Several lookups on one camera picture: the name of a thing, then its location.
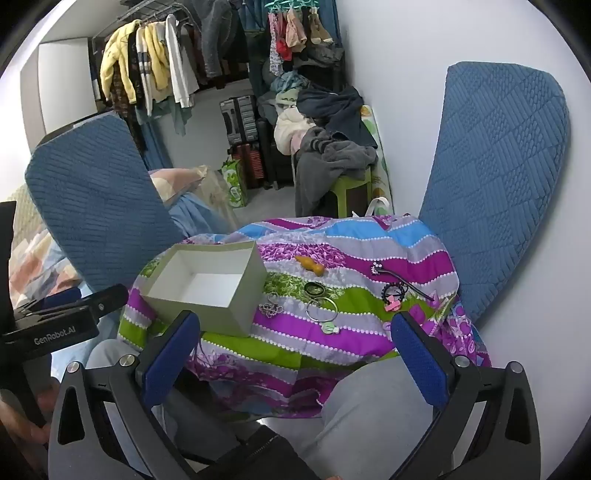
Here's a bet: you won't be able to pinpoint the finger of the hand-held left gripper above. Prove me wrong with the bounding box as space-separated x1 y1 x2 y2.
14 284 130 326

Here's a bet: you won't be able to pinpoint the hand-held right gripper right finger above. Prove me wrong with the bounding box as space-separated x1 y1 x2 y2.
390 311 542 480

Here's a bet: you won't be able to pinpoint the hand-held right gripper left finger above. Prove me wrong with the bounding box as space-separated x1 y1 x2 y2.
48 310 202 480

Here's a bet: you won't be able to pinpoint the person's left hand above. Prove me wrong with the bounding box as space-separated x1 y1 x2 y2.
0 390 58 446

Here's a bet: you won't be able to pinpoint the checked pastel blanket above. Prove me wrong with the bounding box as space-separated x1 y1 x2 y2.
0 185 89 306

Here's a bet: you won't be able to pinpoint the person's grey pants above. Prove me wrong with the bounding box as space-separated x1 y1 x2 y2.
85 339 445 480

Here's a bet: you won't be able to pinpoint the black lace round ornament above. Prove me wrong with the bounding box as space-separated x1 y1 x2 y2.
381 281 407 304

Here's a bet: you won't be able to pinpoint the blue quilted cushion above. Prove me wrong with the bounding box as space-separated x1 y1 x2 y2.
25 112 192 294
418 61 571 324

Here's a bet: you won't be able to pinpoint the colourful striped floral cloth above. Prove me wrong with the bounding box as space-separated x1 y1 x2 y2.
117 213 492 418

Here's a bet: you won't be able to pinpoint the black rhinestone hair stick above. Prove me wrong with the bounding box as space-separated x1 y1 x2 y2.
370 262 435 301

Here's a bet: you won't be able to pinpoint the light blue sheet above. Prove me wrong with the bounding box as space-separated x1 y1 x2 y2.
166 194 237 237

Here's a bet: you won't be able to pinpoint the beige patterned pillow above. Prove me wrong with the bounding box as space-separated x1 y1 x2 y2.
150 166 232 205

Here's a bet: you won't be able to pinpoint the wooden gourd ornament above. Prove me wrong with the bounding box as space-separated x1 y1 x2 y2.
295 255 328 276

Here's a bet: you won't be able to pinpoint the green printed bag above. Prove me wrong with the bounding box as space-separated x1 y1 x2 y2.
222 159 248 208

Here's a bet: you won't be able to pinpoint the floral printed board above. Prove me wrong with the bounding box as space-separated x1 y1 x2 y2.
360 105 396 216

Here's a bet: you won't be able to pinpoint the green plastic stool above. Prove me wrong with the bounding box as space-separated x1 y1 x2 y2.
330 165 375 219

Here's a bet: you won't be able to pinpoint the red suitcase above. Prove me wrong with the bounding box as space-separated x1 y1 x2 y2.
228 143 267 190

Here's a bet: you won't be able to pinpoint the grey sweatshirt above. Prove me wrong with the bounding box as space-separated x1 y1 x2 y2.
294 127 378 219

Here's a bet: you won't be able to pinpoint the striped hanging sweater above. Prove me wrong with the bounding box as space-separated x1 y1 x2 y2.
134 28 154 117

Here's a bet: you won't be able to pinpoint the yellow hooded jacket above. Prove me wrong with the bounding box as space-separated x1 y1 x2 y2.
99 21 140 106
145 21 172 103

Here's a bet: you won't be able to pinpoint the white hanging shirt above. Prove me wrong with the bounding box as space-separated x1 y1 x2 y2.
164 14 200 110

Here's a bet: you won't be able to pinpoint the white fluffy garment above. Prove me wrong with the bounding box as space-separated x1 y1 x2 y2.
274 107 320 156

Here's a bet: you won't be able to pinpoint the navy garment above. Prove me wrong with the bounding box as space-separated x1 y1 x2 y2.
297 85 378 149

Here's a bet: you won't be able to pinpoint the grey denim jacket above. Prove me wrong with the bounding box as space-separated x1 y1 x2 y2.
191 0 242 89

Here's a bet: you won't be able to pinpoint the metal clothes rack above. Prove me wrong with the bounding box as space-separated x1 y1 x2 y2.
91 0 241 33

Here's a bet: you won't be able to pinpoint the teal clip hanger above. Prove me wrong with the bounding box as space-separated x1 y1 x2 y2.
264 0 320 13

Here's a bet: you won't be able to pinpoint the white bag handle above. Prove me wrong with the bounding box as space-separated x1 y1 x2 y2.
352 197 393 217

